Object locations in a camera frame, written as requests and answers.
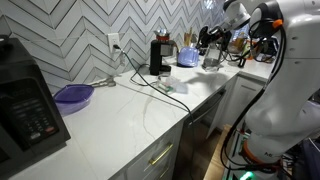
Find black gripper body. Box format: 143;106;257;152
206;24;233;43

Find blue plastic lid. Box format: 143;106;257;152
176;45;200;68

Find translucent plastic lid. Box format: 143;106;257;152
168;76;189;95

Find wooden kitchen utensils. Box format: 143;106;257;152
183;27;198;48

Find black coffee grinder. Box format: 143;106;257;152
148;28;179;77

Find white cabinet door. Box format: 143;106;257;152
218;76;265;132

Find dark built-in dishwasher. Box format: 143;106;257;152
173;87;228;180

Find metal kitchen tongs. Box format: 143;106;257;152
89;77;118;89

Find white drawer front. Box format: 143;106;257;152
124;121;185;180

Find purple lidded food container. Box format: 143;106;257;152
53;83;96;117

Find black microwave oven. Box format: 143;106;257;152
0;34;72;178

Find long black power cable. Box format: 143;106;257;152
113;43;196;180

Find black grinder cord with plug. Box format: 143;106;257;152
129;63;153;88

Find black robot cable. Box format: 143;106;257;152
219;18;288;173

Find white wall outlet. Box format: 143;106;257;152
107;32;121;54

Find brass drawer handle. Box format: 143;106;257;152
148;141;174;166
156;165;171;180

